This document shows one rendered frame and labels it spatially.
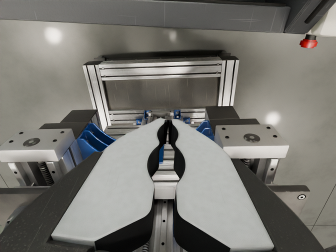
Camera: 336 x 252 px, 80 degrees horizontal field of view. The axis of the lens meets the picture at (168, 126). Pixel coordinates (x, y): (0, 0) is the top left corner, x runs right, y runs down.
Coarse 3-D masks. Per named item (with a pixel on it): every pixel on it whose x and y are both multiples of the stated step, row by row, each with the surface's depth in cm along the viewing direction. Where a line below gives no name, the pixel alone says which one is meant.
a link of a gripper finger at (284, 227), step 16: (240, 160) 9; (240, 176) 8; (256, 176) 8; (256, 192) 7; (272, 192) 7; (256, 208) 7; (272, 208) 7; (288, 208) 7; (272, 224) 6; (288, 224) 6; (304, 224) 6; (272, 240) 6; (288, 240) 6; (304, 240) 6
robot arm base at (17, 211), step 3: (18, 207) 46; (21, 207) 46; (24, 207) 46; (15, 210) 46; (18, 210) 45; (21, 210) 45; (12, 213) 46; (15, 213) 45; (18, 213) 44; (9, 216) 46; (12, 216) 44; (15, 216) 44; (9, 219) 45; (12, 219) 44; (6, 222) 45; (9, 222) 44; (6, 225) 46; (3, 228) 46
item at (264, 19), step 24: (0, 0) 33; (24, 0) 33; (48, 0) 33; (72, 0) 33; (96, 0) 33; (120, 0) 33; (144, 0) 33; (168, 0) 33; (192, 0) 33; (216, 0) 33; (120, 24) 35; (144, 24) 35; (168, 24) 34; (192, 24) 34; (216, 24) 34; (240, 24) 34; (264, 24) 34
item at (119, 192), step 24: (120, 144) 9; (144, 144) 9; (96, 168) 8; (120, 168) 8; (144, 168) 8; (96, 192) 7; (120, 192) 7; (144, 192) 7; (72, 216) 6; (96, 216) 6; (120, 216) 6; (144, 216) 6; (72, 240) 6; (96, 240) 6; (120, 240) 6; (144, 240) 7
